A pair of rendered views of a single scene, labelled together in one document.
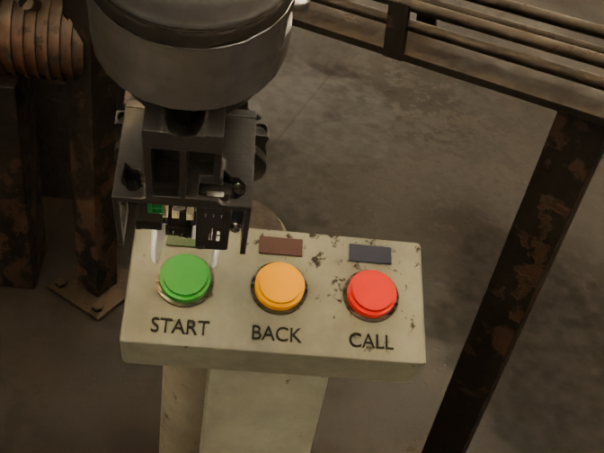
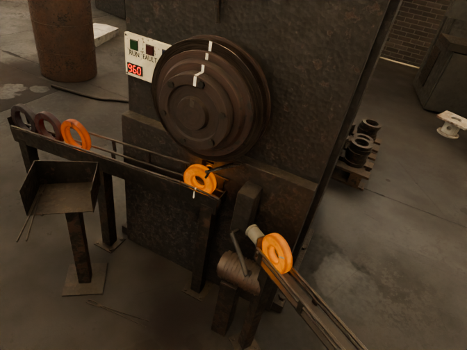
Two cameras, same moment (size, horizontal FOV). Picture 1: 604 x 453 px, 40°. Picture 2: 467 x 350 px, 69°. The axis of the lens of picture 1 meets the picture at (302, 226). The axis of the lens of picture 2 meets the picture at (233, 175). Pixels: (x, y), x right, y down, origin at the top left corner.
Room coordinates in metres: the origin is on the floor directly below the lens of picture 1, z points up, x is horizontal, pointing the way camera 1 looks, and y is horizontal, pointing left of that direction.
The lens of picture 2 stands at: (0.12, 0.11, 1.68)
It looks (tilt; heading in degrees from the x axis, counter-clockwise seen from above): 37 degrees down; 27
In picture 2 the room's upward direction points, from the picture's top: 11 degrees clockwise
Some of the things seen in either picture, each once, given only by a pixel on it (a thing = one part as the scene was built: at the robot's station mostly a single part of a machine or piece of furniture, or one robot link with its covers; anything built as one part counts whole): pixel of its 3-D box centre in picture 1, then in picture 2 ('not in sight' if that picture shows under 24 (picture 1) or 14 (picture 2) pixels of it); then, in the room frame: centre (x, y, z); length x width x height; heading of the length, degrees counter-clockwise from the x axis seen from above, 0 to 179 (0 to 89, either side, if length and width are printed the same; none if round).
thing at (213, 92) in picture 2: not in sight; (194, 112); (1.01, 0.77, 1.11); 0.28 x 0.06 x 0.28; 98
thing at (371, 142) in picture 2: not in sight; (316, 126); (3.08, 0.86, 0.22); 1.20 x 0.81 x 0.44; 96
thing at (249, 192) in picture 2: not in sight; (246, 209); (1.16, 0.55, 0.68); 0.11 x 0.08 x 0.24; 8
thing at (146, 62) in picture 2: not in sight; (151, 61); (1.17, 1.14, 1.15); 0.26 x 0.02 x 0.18; 98
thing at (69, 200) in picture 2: not in sight; (72, 233); (0.75, 1.24, 0.36); 0.26 x 0.20 x 0.72; 133
